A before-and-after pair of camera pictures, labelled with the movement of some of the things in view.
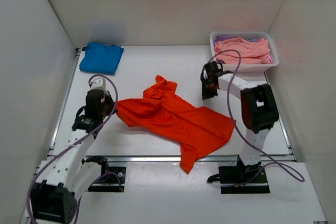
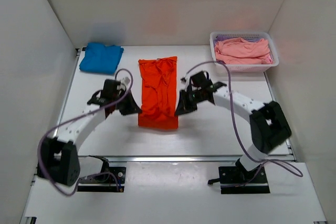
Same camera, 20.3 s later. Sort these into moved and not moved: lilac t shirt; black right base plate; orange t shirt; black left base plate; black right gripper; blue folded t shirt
Moved: orange t shirt; black right gripper
Not moved: lilac t shirt; black right base plate; black left base plate; blue folded t shirt
